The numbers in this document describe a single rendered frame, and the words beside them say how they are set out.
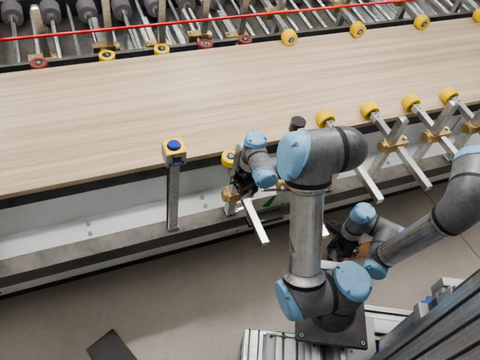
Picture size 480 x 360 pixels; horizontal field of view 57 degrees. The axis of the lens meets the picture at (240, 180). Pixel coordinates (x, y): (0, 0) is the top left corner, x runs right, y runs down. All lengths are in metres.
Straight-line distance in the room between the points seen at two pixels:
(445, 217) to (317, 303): 0.40
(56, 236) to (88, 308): 0.63
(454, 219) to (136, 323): 1.75
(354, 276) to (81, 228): 1.23
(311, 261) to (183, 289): 1.47
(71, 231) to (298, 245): 1.17
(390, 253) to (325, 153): 0.49
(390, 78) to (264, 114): 0.80
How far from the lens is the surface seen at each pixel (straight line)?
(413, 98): 2.40
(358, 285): 1.29
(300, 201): 1.10
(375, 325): 1.63
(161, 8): 2.47
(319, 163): 1.04
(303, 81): 2.38
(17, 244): 2.08
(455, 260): 3.18
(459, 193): 1.23
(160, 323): 2.49
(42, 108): 2.15
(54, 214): 2.03
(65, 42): 2.83
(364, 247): 2.83
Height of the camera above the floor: 2.35
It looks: 52 degrees down
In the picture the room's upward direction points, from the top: 12 degrees clockwise
